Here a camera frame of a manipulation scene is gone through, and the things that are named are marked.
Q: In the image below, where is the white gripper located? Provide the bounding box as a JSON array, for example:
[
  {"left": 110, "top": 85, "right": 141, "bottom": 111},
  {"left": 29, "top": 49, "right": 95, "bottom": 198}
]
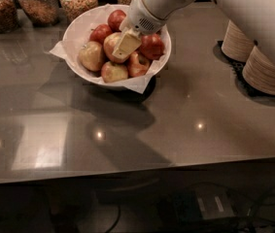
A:
[{"left": 113, "top": 0, "right": 171, "bottom": 59}]

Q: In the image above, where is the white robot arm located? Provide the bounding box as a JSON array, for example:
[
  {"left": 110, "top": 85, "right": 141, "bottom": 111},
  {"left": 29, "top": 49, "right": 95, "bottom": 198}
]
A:
[{"left": 113, "top": 0, "right": 275, "bottom": 64}]

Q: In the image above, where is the yellow-red apple centre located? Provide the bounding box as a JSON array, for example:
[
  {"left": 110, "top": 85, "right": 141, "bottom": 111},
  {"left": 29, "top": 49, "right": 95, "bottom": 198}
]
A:
[{"left": 103, "top": 32, "right": 128, "bottom": 64}]

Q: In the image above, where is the yellow-red apple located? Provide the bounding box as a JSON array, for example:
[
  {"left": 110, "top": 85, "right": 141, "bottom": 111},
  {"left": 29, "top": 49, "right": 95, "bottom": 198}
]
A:
[
  {"left": 103, "top": 32, "right": 128, "bottom": 64},
  {"left": 101, "top": 61, "right": 128, "bottom": 83}
]

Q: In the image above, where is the red apple right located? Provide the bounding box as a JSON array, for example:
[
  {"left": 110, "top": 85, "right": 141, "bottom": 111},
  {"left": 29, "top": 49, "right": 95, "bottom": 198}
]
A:
[{"left": 139, "top": 34, "right": 165, "bottom": 60}]

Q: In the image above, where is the red apple back centre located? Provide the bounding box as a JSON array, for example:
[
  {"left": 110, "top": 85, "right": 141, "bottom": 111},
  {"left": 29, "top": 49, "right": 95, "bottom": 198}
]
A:
[{"left": 107, "top": 10, "right": 126, "bottom": 32}]

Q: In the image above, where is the red-yellow apple front right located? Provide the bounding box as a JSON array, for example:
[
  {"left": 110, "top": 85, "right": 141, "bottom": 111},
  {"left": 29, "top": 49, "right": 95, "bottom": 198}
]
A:
[{"left": 127, "top": 51, "right": 151, "bottom": 78}]

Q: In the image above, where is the small red apple left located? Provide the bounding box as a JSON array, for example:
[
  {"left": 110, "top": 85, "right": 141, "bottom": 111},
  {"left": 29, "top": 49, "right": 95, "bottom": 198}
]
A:
[{"left": 89, "top": 24, "right": 113, "bottom": 44}]

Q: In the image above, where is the yellow-red apple front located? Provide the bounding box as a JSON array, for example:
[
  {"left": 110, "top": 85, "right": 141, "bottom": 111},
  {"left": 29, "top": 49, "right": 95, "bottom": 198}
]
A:
[{"left": 101, "top": 61, "right": 128, "bottom": 83}]

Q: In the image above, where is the yellow apple left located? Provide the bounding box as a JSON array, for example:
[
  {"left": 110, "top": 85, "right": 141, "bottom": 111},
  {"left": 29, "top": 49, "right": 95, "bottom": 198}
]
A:
[{"left": 78, "top": 41, "right": 106, "bottom": 72}]

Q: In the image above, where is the white ceramic bowl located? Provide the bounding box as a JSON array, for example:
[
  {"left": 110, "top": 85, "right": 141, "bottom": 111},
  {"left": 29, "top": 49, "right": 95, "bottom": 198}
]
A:
[{"left": 61, "top": 4, "right": 173, "bottom": 91}]

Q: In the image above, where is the white paper bowl liner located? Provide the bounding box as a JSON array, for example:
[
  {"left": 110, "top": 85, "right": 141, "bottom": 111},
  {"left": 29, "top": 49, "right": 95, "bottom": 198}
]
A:
[{"left": 49, "top": 3, "right": 170, "bottom": 94}]

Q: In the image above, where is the back stack of paper bowls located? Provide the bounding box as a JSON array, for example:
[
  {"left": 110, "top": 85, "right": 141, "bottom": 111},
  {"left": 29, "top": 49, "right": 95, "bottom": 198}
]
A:
[{"left": 222, "top": 20, "right": 254, "bottom": 62}]

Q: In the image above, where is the stack of paper bowls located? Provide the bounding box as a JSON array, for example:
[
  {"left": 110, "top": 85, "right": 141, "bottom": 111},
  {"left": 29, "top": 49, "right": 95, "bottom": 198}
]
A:
[
  {"left": 242, "top": 47, "right": 275, "bottom": 95},
  {"left": 222, "top": 20, "right": 254, "bottom": 62}
]

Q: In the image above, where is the black rubber mat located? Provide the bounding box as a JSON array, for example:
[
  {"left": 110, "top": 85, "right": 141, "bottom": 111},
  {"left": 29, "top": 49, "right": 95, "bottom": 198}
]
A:
[{"left": 218, "top": 41, "right": 275, "bottom": 97}]

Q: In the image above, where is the front stack of paper bowls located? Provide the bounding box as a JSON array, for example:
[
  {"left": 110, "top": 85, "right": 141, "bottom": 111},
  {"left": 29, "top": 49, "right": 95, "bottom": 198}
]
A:
[{"left": 242, "top": 47, "right": 275, "bottom": 95}]

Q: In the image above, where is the dark box under table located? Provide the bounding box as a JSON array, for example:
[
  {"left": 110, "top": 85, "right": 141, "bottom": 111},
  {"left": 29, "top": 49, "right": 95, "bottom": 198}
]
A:
[{"left": 171, "top": 188, "right": 237, "bottom": 224}]

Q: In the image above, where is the black cable on floor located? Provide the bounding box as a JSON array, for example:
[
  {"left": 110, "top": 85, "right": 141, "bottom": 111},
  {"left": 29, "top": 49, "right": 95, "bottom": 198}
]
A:
[{"left": 189, "top": 182, "right": 275, "bottom": 233}]

